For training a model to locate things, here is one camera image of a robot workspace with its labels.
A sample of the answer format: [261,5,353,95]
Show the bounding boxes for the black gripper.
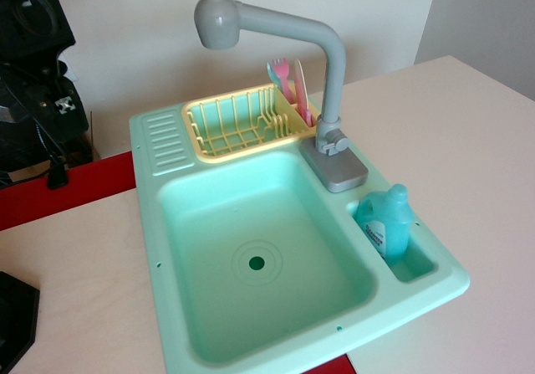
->
[1,0,89,156]

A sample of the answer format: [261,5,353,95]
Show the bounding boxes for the grey toy faucet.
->
[194,0,368,193]

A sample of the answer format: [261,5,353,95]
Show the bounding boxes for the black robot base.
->
[1,271,40,373]

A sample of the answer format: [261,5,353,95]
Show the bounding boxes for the yellow dish rack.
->
[181,84,319,163]

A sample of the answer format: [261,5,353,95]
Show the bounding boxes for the pink toy fork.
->
[271,58,294,104]

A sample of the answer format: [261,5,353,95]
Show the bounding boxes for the pink toy plate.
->
[294,59,313,127]

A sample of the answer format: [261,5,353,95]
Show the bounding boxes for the blue detergent bottle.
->
[354,184,415,265]

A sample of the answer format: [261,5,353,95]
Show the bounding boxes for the black cable with plug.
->
[33,118,70,190]

